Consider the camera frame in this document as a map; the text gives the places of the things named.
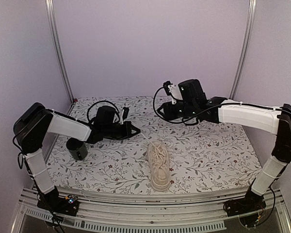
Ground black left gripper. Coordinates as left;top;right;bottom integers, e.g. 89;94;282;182
103;120;141;140

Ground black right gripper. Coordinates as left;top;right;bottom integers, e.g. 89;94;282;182
158;100;197;120

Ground white shoelace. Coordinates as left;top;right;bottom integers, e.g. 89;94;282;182
148;141;169;170

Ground white lace sneaker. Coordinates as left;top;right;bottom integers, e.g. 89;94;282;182
147;140;171;192

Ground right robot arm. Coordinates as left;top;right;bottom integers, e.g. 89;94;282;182
153;79;291;212

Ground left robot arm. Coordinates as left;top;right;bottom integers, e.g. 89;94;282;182
13;102;141;211

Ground dark green cup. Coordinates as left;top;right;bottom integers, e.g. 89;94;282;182
66;138;88;161

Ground floral patterned table mat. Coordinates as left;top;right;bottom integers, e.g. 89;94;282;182
47;97;261;195

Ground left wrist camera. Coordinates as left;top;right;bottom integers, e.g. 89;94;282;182
120;107;129;124

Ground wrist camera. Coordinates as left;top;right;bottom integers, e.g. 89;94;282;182
163;81;183;104
120;107;129;124

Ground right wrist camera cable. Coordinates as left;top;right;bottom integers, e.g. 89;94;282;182
152;86;202;126

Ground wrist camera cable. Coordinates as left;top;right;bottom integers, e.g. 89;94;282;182
86;100;122;127
152;86;202;126

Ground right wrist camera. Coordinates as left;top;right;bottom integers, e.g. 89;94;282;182
163;81;183;104

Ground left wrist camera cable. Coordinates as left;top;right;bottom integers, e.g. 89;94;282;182
86;100;122;127

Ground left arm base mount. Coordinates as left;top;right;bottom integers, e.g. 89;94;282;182
37;193;80;216

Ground front aluminium rail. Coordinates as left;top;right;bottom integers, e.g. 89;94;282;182
10;186;291;233

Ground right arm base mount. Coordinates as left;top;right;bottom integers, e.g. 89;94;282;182
223;191;266;228

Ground right aluminium frame post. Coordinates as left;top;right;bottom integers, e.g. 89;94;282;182
229;0;257;99

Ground aluminium frame post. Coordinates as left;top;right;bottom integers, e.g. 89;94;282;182
229;0;257;99
45;0;75;104

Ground left aluminium frame post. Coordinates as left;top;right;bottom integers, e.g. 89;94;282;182
45;0;75;104

